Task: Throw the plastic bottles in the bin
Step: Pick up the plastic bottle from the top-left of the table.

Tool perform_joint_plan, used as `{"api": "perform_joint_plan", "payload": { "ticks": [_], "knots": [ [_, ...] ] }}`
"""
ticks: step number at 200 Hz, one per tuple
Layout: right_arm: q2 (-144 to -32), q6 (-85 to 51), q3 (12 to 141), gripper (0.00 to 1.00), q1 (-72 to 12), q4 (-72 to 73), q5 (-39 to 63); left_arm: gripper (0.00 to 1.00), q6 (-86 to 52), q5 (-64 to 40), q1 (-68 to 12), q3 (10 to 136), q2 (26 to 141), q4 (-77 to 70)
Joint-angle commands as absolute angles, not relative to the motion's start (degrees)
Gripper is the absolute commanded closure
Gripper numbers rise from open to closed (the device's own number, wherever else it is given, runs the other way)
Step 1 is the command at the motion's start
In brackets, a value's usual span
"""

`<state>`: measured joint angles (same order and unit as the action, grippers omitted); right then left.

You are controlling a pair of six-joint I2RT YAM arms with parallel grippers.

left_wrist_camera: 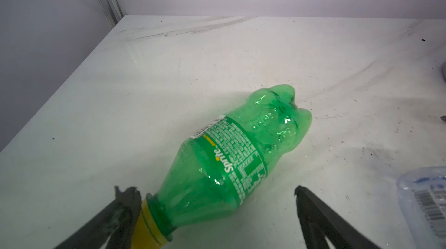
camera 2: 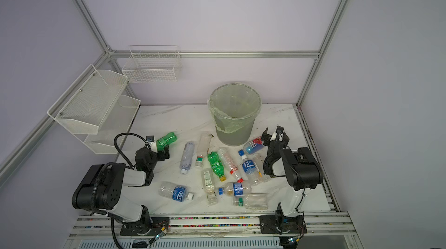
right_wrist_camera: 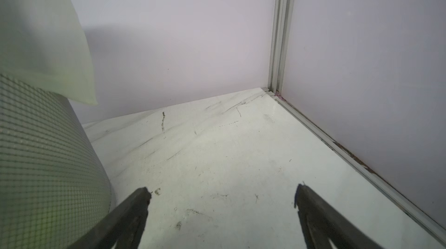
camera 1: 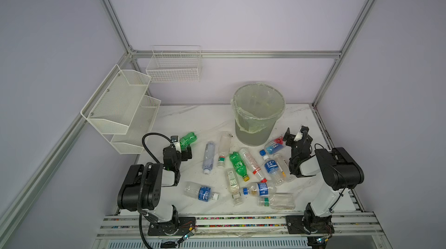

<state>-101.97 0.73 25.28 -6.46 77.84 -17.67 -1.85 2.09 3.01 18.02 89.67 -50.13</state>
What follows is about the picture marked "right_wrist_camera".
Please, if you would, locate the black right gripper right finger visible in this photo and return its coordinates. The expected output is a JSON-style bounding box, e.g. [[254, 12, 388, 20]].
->
[[294, 184, 381, 249]]

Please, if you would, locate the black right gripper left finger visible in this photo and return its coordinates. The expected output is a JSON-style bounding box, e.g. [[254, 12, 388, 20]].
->
[[69, 187, 152, 249]]

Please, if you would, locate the grey mesh waste bin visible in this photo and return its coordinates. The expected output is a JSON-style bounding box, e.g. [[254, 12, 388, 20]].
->
[[1, 75, 112, 249]]

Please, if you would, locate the green plastic bin liner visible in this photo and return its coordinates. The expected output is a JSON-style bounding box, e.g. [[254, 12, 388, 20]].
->
[[1, 0, 97, 105]]

